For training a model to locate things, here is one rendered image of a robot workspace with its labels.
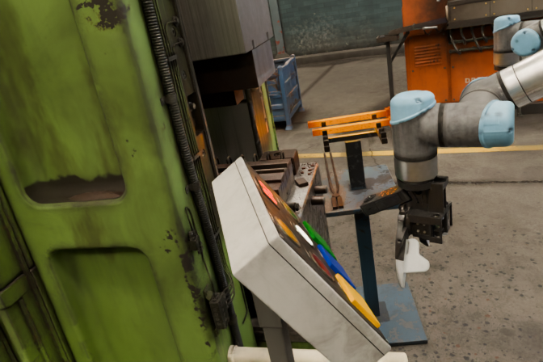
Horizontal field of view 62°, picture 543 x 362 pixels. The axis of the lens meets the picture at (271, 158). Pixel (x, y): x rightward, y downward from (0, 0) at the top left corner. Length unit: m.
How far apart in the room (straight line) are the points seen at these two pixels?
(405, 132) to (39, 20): 0.77
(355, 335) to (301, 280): 0.13
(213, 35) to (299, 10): 8.01
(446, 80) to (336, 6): 4.51
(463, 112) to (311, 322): 0.40
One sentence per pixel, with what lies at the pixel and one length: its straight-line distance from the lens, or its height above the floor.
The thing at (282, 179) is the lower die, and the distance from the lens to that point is 1.30.
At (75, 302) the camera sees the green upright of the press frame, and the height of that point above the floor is 0.83.
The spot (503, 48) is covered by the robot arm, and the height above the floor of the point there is 1.20.
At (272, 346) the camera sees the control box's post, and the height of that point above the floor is 0.88.
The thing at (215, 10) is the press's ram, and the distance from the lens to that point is 1.11.
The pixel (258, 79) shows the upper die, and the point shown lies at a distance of 1.16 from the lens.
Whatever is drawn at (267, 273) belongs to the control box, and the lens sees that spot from 0.61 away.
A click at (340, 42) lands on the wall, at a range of 8.98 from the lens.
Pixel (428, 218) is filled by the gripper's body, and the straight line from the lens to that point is 0.86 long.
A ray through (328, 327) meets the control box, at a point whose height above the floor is 1.03.
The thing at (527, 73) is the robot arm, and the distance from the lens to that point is 0.89.
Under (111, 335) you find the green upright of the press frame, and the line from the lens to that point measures 1.41.
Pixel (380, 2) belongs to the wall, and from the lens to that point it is 8.79.
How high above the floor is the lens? 1.49
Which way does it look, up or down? 20 degrees down
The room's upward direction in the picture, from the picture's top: 11 degrees counter-clockwise
